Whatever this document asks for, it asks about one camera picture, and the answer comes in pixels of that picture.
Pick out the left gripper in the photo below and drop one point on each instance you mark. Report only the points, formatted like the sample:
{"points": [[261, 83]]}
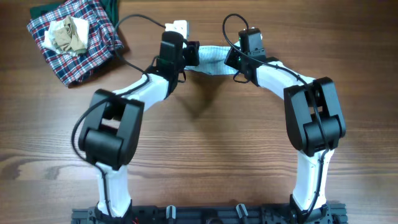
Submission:
{"points": [[192, 48]]}

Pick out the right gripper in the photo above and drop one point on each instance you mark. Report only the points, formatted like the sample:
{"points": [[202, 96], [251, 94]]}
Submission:
{"points": [[232, 59]]}

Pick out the light blue striped baby pants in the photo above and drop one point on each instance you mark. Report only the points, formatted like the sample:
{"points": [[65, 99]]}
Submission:
{"points": [[212, 61]]}

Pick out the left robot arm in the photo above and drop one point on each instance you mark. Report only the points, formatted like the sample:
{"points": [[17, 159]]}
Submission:
{"points": [[111, 126]]}

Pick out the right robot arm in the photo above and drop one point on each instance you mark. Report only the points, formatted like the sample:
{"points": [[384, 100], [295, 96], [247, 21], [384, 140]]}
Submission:
{"points": [[313, 116]]}

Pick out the red blue plaid garment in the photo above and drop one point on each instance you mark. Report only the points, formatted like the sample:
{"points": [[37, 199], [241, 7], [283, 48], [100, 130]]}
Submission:
{"points": [[73, 70]]}

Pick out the dark green garment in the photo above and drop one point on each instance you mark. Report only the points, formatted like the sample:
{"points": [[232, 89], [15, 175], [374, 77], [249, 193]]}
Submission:
{"points": [[105, 13]]}

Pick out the white crumpled garment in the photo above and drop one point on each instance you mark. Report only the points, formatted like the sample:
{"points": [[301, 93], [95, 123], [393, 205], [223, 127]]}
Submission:
{"points": [[49, 42]]}

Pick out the beige crumpled garment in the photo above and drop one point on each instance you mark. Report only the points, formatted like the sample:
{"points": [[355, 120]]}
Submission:
{"points": [[73, 36]]}

